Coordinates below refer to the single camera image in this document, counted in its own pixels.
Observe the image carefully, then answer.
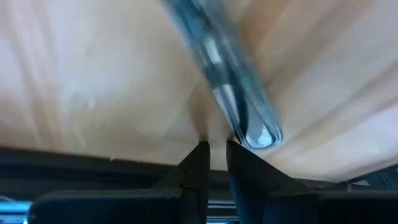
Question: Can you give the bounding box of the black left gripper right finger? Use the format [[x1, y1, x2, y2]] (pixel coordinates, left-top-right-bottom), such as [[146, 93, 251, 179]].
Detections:
[[226, 140, 398, 224]]

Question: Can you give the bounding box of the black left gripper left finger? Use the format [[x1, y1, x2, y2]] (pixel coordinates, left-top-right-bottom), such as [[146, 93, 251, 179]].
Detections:
[[29, 141, 211, 224]]

